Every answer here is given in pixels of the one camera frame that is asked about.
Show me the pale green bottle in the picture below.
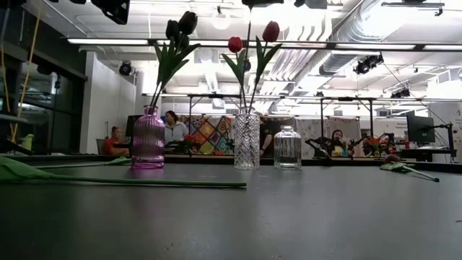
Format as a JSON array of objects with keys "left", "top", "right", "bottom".
[{"left": 20, "top": 134, "right": 35, "bottom": 151}]

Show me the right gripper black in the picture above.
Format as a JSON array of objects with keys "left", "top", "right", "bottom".
[{"left": 240, "top": 0, "right": 328, "bottom": 10}]

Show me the yellow cable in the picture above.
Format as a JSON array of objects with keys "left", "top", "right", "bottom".
[{"left": 0, "top": 10, "right": 41, "bottom": 142}]

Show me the dark background monitor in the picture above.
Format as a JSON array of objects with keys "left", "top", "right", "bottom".
[{"left": 125, "top": 114, "right": 144, "bottom": 137}]

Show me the silver ventilation duct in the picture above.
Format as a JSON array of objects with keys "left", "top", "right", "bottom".
[{"left": 288, "top": 0, "right": 385, "bottom": 77}]

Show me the person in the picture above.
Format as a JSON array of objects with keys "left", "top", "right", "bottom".
[
  {"left": 103, "top": 126, "right": 131, "bottom": 157},
  {"left": 259, "top": 121, "right": 279, "bottom": 158},
  {"left": 164, "top": 110, "right": 189, "bottom": 144},
  {"left": 330, "top": 129, "right": 346, "bottom": 157}
]

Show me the black metal rig frame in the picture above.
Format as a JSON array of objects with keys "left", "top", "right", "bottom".
[{"left": 0, "top": 35, "right": 462, "bottom": 174}]

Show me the tall clear cut-glass vase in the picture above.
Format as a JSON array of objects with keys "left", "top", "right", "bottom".
[{"left": 233, "top": 107, "right": 261, "bottom": 170}]

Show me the green leaf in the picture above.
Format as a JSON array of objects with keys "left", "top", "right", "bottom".
[{"left": 158, "top": 34, "right": 201, "bottom": 109}]

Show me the purple ribbed glass vase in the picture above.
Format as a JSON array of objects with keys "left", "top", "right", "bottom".
[{"left": 130, "top": 105, "right": 166, "bottom": 170}]

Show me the short clear glass bottle vase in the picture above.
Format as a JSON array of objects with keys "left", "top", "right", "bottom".
[{"left": 273, "top": 125, "right": 302, "bottom": 170}]

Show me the red artificial tulip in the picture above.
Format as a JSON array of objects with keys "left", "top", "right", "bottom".
[
  {"left": 221, "top": 35, "right": 250, "bottom": 111},
  {"left": 247, "top": 20, "right": 284, "bottom": 111}
]

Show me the black ceiling spotlight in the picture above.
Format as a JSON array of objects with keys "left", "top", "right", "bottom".
[
  {"left": 353, "top": 53, "right": 384, "bottom": 75},
  {"left": 118, "top": 61, "right": 134, "bottom": 77}
]

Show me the background metal frame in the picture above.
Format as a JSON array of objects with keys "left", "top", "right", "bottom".
[{"left": 187, "top": 92, "right": 378, "bottom": 127}]

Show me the colourful patchwork tapestry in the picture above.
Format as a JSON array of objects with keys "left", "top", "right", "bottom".
[{"left": 178, "top": 114, "right": 235, "bottom": 155}]

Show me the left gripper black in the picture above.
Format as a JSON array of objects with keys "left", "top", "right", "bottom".
[{"left": 90, "top": 0, "right": 131, "bottom": 25}]

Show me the black monitor on arm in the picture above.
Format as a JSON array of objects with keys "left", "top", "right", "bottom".
[{"left": 406, "top": 114, "right": 456, "bottom": 157}]

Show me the black artificial tulip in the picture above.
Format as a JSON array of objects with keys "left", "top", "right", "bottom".
[
  {"left": 154, "top": 10, "right": 199, "bottom": 109},
  {"left": 149, "top": 19, "right": 181, "bottom": 109}
]

